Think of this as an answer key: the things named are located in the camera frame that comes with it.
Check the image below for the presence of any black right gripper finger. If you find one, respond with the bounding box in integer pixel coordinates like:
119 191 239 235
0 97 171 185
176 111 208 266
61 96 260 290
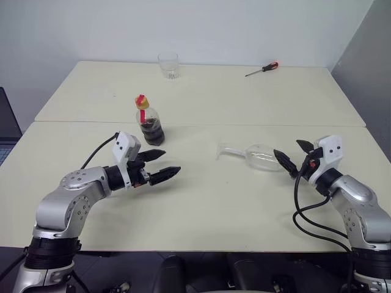
273 149 299 179
296 139 315 153

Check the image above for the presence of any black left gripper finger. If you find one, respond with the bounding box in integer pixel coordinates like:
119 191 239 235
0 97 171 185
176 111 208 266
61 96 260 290
139 148 167 163
149 166 182 186

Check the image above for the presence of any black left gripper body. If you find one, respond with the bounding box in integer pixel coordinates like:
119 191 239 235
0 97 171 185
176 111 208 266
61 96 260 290
126 153 153 188

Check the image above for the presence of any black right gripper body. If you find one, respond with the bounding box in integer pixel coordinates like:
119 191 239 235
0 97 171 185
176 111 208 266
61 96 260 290
297 147 324 181

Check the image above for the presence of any clear wine glass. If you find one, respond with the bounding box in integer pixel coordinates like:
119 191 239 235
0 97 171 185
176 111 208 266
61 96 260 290
215 140 290 172

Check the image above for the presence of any small cola bottle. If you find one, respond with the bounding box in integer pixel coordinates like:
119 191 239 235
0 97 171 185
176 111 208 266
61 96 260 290
133 93 166 146

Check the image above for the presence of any red and black screwdriver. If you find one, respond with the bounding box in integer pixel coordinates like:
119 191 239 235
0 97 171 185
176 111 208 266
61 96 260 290
244 61 279 78

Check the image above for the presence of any clear glass tumbler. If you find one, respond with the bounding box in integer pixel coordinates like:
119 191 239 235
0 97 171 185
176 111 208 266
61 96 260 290
157 52 179 81

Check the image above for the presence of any dark rounded shape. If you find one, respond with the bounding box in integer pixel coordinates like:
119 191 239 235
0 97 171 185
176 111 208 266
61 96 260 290
152 255 188 293

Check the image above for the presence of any grey partition panel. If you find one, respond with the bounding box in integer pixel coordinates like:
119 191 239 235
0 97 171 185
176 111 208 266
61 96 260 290
331 0 391 172

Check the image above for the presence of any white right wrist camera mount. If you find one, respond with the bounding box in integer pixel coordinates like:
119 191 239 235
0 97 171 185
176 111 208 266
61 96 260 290
307 134 346 186

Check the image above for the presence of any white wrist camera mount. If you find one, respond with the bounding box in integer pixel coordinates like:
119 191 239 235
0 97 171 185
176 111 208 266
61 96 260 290
111 131 142 192
307 134 346 186

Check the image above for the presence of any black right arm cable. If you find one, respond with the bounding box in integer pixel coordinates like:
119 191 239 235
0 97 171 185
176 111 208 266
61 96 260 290
292 158 357 293

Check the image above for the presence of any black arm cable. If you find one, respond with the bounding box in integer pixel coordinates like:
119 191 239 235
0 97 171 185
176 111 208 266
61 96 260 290
81 132 120 169
292 158 357 293

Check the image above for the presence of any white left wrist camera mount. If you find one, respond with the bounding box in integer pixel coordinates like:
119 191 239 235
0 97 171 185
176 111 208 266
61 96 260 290
111 131 142 192

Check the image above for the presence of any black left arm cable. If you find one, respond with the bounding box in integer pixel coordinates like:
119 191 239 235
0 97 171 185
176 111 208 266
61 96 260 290
81 132 120 169

